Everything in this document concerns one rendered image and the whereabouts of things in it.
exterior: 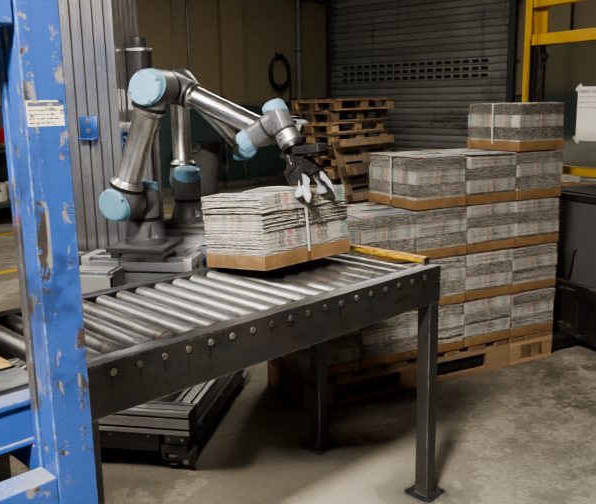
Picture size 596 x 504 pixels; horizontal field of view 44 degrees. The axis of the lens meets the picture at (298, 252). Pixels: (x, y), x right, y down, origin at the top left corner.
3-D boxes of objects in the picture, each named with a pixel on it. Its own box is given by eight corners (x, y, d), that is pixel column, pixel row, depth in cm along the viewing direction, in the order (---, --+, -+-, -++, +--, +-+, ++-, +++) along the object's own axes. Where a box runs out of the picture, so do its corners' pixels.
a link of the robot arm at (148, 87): (143, 222, 264) (185, 76, 247) (120, 230, 251) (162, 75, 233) (116, 209, 267) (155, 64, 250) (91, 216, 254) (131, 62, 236)
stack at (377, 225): (265, 384, 350) (261, 211, 333) (460, 344, 402) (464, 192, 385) (303, 414, 316) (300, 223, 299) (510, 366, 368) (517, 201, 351)
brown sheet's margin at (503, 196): (418, 196, 370) (418, 187, 370) (462, 191, 384) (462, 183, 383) (469, 205, 338) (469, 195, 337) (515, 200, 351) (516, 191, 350)
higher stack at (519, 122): (459, 344, 401) (466, 103, 375) (501, 335, 415) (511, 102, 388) (508, 366, 368) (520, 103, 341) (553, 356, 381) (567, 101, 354)
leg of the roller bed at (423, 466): (422, 486, 257) (426, 298, 243) (436, 492, 253) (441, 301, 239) (412, 492, 253) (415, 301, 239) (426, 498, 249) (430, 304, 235)
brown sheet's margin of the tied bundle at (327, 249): (290, 248, 263) (289, 236, 263) (350, 250, 243) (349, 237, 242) (257, 255, 252) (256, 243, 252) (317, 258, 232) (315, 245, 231)
